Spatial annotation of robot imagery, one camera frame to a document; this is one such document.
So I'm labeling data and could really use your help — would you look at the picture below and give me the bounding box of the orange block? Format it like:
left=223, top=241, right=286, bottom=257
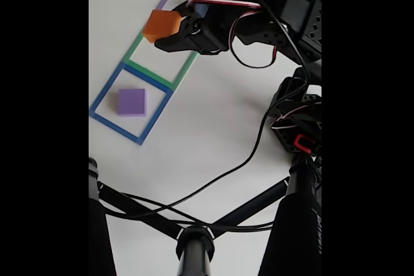
left=142, top=10, right=184, bottom=44

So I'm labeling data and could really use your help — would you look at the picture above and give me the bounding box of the large purple block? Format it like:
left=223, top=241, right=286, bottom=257
left=117, top=88, right=148, bottom=118

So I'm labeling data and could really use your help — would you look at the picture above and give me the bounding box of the red clamp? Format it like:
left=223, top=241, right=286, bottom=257
left=293, top=134, right=316, bottom=154

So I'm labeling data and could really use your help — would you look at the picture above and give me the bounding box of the black tripod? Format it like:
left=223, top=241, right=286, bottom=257
left=89, top=156, right=322, bottom=276

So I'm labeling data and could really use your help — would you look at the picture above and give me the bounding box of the red white black servo cable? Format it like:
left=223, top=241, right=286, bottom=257
left=186, top=0, right=322, bottom=131

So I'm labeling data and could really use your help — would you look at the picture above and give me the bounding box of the green square frame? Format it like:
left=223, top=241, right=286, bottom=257
left=122, top=27, right=199, bottom=92

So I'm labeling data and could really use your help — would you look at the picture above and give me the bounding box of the blue square frame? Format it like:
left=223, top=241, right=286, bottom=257
left=89, top=61, right=174, bottom=146

